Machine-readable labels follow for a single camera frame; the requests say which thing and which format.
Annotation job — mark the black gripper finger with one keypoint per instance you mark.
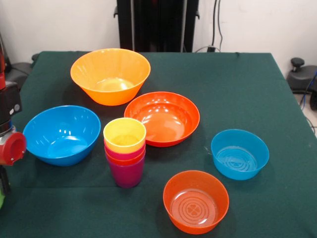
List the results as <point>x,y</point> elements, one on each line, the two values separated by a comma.
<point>5,179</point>

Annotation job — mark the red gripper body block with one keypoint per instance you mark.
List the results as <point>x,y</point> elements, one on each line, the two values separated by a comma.
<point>12,148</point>

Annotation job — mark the green plastic bowl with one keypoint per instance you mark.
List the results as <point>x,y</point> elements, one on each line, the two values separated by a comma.
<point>1,200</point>

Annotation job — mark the large blue plastic bowl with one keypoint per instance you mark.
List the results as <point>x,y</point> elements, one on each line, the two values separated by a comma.
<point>62,136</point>

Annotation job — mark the magenta-red plastic cup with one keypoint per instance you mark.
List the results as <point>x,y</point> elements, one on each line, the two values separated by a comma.
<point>123,156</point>

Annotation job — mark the yellow plastic cup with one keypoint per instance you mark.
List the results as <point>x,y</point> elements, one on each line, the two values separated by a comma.
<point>123,129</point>

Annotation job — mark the orange-red plastic cup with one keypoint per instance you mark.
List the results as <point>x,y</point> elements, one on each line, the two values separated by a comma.
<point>125,162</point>

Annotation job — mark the large orange plastic bowl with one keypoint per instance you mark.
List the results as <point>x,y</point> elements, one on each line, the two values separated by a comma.
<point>109,72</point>

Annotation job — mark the wide orange-red shallow bowl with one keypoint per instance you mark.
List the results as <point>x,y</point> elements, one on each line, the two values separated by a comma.
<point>162,116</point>

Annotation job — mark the small orange-red ringed bowl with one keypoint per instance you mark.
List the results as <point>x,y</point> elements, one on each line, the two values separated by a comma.
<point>195,186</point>

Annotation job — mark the small blue plastic bowl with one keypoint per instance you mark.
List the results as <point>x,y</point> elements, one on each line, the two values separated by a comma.
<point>237,161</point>

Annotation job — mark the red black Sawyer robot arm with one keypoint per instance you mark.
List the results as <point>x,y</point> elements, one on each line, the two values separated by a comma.
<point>8,104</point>

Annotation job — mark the black rounded floor base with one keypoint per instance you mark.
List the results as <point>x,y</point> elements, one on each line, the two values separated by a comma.
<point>21,70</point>
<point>301,77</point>

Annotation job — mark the dark green table cloth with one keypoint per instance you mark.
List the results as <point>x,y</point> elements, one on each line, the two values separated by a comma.
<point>272,198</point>

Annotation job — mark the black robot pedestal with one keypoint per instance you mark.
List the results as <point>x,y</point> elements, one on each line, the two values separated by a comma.
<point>153,24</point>

